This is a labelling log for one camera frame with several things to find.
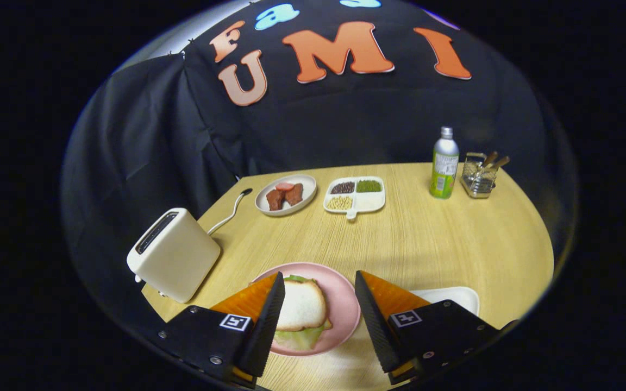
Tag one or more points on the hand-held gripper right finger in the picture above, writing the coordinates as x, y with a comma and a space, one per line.
375, 326

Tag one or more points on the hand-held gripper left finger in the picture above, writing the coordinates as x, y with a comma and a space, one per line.
267, 326

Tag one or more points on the green lettuce leaf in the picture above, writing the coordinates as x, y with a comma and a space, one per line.
299, 340

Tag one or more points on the toasted bread slice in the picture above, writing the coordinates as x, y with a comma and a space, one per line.
302, 307

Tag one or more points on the pink round plate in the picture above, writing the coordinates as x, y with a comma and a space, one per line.
343, 304

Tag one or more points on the small white plate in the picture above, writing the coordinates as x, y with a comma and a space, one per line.
462, 298

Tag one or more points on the white toaster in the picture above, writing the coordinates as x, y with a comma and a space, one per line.
177, 260

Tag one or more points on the white round plate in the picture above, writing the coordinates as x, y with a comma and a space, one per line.
292, 210

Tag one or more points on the white divided dish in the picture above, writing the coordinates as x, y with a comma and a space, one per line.
370, 202

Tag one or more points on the brown meat piece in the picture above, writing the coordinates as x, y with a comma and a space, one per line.
294, 194
275, 200

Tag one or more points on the pile of yellow soybeans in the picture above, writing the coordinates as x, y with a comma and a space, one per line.
339, 202

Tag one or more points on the pile of green beans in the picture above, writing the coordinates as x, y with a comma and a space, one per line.
368, 186

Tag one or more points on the red sausage slice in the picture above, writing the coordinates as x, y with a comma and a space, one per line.
285, 186

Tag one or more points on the green and silver bottle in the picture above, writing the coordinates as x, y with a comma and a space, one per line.
444, 174

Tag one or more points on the black backdrop cloth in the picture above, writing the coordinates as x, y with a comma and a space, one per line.
345, 119

